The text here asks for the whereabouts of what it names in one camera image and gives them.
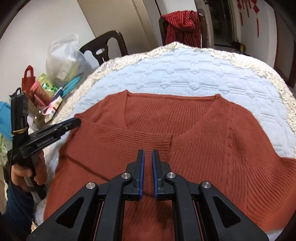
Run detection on dark wooden chair far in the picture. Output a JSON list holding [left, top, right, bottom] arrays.
[[158, 9, 209, 49]]

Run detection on light blue quilted table cover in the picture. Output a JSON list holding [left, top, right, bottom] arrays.
[[35, 42, 295, 240]]

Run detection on pink and white small box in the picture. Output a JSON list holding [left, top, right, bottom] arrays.
[[42, 96, 63, 123]]

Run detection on pink lidded bottle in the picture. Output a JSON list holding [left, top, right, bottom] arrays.
[[30, 81, 51, 107]]

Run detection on dark wooden chair left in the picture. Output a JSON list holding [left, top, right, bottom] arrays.
[[79, 31, 128, 66]]

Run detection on white plastic bag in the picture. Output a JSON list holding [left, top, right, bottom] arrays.
[[46, 34, 91, 87]]

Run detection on rust orange knit sweater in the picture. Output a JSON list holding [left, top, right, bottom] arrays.
[[44, 91, 295, 240]]

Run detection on small red gift bag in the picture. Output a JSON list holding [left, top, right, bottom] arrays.
[[21, 65, 36, 98]]

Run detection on person's left forearm dark sleeve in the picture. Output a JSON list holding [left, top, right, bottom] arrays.
[[1, 182, 34, 240]]

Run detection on teal blue handled tools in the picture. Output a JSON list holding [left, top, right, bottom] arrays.
[[52, 75, 82, 100]]

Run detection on red checkered garment on chair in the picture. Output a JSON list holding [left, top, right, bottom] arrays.
[[161, 10, 202, 49]]

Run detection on person's left hand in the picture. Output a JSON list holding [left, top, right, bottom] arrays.
[[11, 150, 48, 192]]

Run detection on green patterned snack packet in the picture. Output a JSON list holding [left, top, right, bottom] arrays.
[[38, 73, 58, 99]]

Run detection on dark wooden chair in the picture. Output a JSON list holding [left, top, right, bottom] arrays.
[[158, 9, 209, 49], [79, 31, 128, 66]]

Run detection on red chinese knot decoration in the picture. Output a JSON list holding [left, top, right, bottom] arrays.
[[236, 0, 260, 37]]

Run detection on blue cloth at left edge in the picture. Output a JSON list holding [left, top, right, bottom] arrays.
[[0, 101, 13, 141]]

